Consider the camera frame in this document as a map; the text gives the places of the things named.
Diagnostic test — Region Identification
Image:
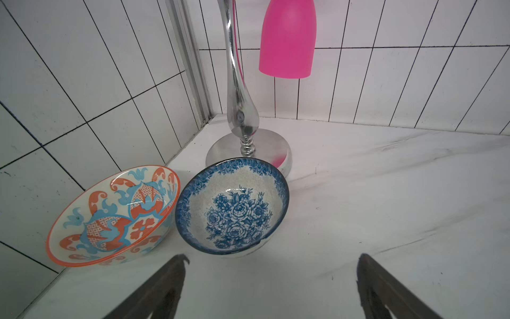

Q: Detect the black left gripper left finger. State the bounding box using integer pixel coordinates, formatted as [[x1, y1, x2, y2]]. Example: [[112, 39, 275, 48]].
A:
[[106, 254, 189, 318]]

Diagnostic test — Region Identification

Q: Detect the orange patterned ceramic bowl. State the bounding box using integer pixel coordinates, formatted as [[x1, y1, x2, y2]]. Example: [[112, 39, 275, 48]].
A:
[[46, 165, 181, 267]]

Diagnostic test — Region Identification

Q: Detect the blue floral ceramic bowl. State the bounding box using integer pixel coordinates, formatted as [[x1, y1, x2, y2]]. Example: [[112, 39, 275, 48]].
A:
[[175, 158, 290, 257]]

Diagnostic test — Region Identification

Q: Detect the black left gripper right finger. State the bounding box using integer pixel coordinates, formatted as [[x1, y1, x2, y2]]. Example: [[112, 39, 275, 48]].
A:
[[357, 253, 432, 318]]

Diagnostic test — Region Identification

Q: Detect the pink plastic wine glass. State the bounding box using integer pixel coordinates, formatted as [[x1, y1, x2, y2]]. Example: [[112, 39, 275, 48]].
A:
[[259, 0, 317, 79]]

